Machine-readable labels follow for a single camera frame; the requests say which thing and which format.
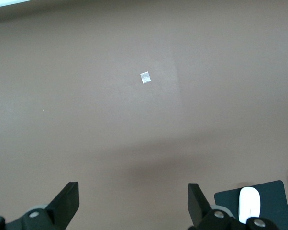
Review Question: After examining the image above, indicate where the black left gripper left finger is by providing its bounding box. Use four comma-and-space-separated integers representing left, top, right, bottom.
0, 182, 80, 230

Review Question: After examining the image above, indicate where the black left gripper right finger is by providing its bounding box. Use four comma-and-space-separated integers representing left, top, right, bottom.
187, 183, 281, 230

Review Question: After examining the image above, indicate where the white computer mouse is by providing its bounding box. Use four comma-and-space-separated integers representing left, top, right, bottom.
238, 186, 262, 223

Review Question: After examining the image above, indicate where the black mouse pad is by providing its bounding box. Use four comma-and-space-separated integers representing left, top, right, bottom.
214, 180, 288, 230

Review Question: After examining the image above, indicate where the small clear tape patch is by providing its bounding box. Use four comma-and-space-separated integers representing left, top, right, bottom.
139, 71, 151, 85

